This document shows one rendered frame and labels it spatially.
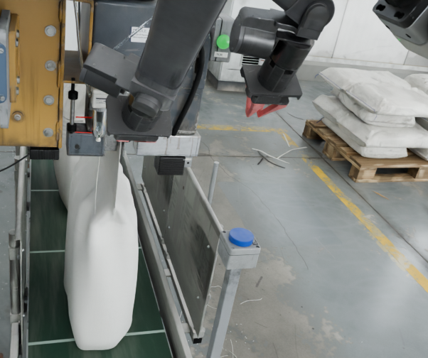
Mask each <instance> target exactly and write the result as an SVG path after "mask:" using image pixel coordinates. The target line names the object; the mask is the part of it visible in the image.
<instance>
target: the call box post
mask: <svg viewBox="0 0 428 358"><path fill-rule="evenodd" d="M241 270H242V269H228V270H227V269H226V270H225V276H224V280H223V285H222V289H221V292H220V298H219V302H218V307H217V311H216V314H215V320H214V324H213V330H212V333H211V336H210V342H209V346H208V352H207V355H206V358H220V355H221V352H222V348H223V343H224V340H225V334H226V331H227V328H228V323H229V319H230V314H231V311H232V305H233V302H234V299H235V294H236V290H237V285H238V282H239V278H240V273H241Z"/></svg>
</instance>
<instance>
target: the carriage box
mask: <svg viewBox="0 0 428 358"><path fill-rule="evenodd" d="M2 9H5V10H10V12H11V14H12V13H17V14H18V15H19V38H20V46H19V50H20V84H18V88H19V95H17V97H16V103H11V111H10V119H9V128H8V129H1V128H0V146H35V147H58V148H62V135H63V90H64V83H63V80H64V67H65V22H66V0H0V17H1V12H2Z"/></svg>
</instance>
